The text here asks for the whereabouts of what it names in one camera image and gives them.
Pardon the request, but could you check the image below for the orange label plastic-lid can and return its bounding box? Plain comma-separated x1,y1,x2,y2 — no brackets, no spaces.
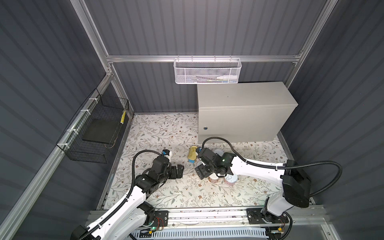
208,174,220,184

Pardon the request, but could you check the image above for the gold rectangular tin can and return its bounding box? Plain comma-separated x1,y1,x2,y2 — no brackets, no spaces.
188,146,198,163

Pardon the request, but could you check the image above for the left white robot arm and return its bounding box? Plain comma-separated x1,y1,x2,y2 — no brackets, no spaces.
70,156,185,240

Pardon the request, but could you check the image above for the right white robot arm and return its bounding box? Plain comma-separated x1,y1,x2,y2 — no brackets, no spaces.
195,148,311,222

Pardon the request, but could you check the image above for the teal label can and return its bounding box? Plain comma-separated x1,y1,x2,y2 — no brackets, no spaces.
214,149,224,157

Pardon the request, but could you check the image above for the yellow black pen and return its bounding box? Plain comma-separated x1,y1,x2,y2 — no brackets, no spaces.
120,110,126,125

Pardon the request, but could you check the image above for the black pad in basket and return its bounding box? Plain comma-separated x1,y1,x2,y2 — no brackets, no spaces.
82,119,120,144

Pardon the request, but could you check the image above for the beige metal cabinet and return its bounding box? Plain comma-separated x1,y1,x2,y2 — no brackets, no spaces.
198,82,298,143

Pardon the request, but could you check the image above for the white tube in basket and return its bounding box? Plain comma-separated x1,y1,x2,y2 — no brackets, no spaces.
216,75,239,83

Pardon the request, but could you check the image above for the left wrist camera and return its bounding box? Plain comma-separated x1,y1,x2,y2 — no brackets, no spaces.
162,149,173,159

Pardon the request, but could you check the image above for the pink ring-pull can front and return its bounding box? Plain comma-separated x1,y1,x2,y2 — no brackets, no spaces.
225,175,238,186

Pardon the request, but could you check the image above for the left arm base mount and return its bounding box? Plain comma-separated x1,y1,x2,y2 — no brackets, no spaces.
143,210,169,228

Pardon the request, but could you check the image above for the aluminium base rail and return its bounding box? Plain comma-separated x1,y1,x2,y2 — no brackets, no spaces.
86,206,328,232

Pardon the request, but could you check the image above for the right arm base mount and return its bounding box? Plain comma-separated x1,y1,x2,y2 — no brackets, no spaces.
246,208,290,225

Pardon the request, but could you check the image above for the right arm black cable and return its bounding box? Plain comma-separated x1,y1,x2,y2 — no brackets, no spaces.
201,136,343,199

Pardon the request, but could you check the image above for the black wire basket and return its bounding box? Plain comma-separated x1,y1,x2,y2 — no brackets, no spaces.
57,91,130,164

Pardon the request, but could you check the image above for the white wire basket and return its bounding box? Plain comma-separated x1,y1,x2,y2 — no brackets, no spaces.
173,57,242,85

